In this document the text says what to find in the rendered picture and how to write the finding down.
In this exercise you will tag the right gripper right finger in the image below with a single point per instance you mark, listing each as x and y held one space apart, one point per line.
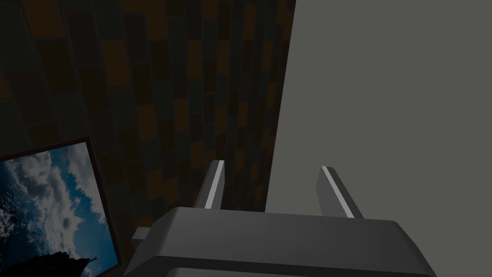
335 194

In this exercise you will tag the framed sky and clouds picture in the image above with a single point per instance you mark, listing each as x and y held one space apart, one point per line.
50 207

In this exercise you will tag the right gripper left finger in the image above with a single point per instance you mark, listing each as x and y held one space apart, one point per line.
212 186

